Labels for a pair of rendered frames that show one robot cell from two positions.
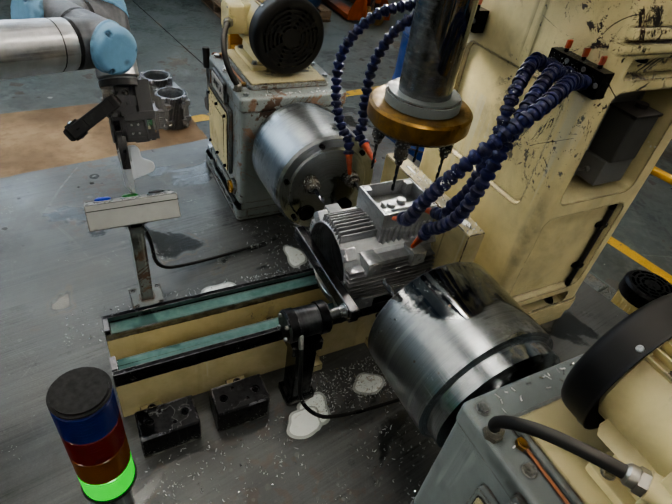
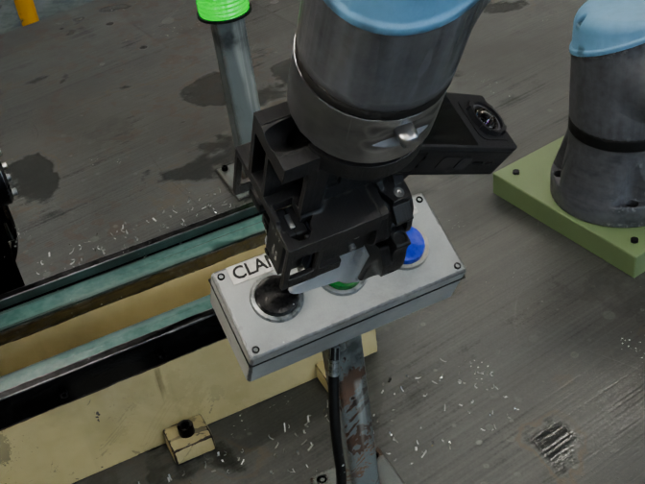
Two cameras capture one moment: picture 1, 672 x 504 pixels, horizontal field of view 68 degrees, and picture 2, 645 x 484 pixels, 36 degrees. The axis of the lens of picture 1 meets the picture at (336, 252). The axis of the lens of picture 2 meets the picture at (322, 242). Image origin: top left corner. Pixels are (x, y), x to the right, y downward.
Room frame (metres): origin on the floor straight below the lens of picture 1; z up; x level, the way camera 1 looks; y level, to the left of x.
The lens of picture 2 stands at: (1.32, 0.52, 1.51)
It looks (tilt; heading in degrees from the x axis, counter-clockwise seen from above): 37 degrees down; 192
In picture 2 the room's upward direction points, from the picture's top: 8 degrees counter-clockwise
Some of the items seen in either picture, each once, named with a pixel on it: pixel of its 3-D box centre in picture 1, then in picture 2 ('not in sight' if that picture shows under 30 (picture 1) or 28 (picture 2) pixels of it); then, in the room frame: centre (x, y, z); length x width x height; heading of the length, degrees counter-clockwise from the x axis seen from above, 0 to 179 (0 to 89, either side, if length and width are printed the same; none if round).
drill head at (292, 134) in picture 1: (303, 154); not in sight; (1.11, 0.12, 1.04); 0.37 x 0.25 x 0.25; 32
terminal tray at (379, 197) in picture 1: (394, 210); not in sight; (0.83, -0.10, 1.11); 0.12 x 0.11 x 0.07; 122
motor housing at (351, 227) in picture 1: (369, 249); not in sight; (0.81, -0.07, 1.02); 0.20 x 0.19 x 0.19; 122
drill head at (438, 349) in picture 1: (469, 366); not in sight; (0.53, -0.24, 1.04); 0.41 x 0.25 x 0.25; 32
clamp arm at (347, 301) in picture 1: (323, 270); not in sight; (0.72, 0.02, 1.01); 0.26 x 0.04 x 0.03; 32
